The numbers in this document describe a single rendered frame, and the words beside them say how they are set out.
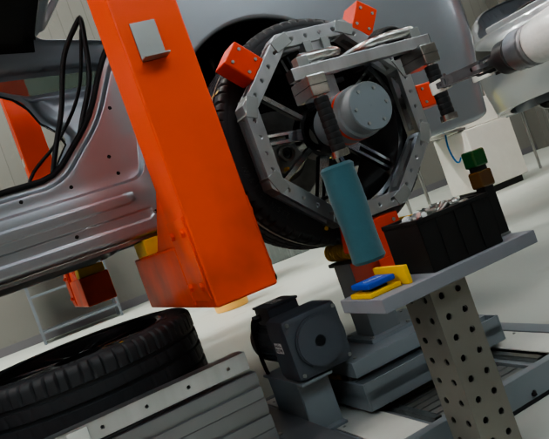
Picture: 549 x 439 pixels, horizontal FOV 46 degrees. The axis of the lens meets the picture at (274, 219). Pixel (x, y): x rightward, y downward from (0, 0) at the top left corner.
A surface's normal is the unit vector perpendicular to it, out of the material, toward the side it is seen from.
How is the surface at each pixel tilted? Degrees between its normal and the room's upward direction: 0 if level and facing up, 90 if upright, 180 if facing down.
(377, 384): 90
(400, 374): 90
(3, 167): 90
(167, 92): 90
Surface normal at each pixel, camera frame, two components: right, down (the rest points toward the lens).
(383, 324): 0.39, -0.12
